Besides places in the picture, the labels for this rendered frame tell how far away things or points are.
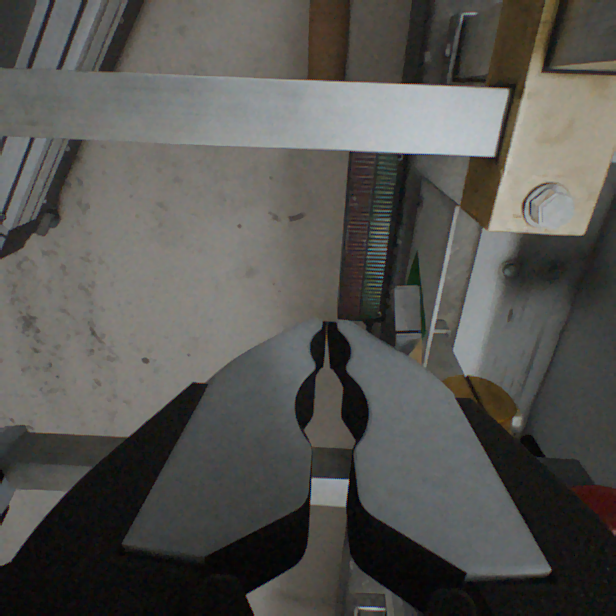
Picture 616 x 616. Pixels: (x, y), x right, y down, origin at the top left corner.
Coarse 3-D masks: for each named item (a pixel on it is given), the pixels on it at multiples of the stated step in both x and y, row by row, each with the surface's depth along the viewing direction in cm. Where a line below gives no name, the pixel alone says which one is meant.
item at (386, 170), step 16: (384, 160) 34; (384, 176) 35; (384, 192) 35; (384, 208) 36; (384, 224) 36; (368, 240) 37; (384, 240) 37; (368, 256) 38; (384, 256) 38; (368, 272) 39; (368, 288) 40; (368, 304) 40
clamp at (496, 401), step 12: (444, 384) 28; (456, 384) 28; (468, 384) 28; (480, 384) 28; (492, 384) 28; (468, 396) 27; (480, 396) 27; (492, 396) 27; (504, 396) 27; (492, 408) 26; (504, 408) 26; (516, 408) 27; (504, 420) 25; (516, 420) 27
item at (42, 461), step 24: (24, 432) 32; (24, 456) 30; (48, 456) 30; (72, 456) 30; (96, 456) 30; (336, 456) 31; (24, 480) 30; (48, 480) 30; (72, 480) 30; (312, 480) 29; (336, 480) 29; (576, 480) 30; (312, 504) 31; (336, 504) 31
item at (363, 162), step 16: (368, 160) 34; (352, 176) 35; (368, 176) 35; (352, 192) 35; (368, 192) 35; (352, 208) 36; (368, 208) 36; (352, 224) 37; (352, 240) 37; (352, 256) 38; (352, 272) 39; (352, 288) 40; (352, 304) 40
